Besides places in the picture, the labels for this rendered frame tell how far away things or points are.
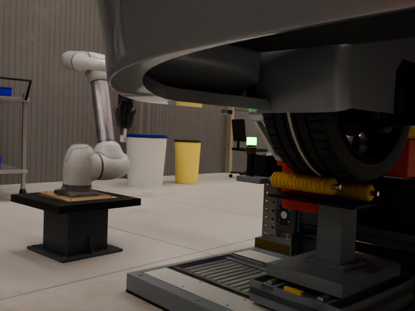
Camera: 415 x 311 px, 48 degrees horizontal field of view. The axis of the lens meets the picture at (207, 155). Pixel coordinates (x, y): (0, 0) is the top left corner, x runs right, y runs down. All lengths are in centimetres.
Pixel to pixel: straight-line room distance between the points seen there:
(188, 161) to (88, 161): 363
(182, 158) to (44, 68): 203
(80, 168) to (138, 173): 306
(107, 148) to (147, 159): 289
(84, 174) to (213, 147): 558
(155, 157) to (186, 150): 64
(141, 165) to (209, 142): 256
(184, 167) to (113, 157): 349
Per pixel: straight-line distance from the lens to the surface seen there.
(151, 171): 556
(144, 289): 191
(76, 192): 255
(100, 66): 256
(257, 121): 161
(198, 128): 768
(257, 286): 166
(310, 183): 159
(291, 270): 162
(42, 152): 596
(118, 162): 266
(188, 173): 610
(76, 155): 254
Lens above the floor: 67
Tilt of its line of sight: 3 degrees down
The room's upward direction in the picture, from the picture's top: 2 degrees clockwise
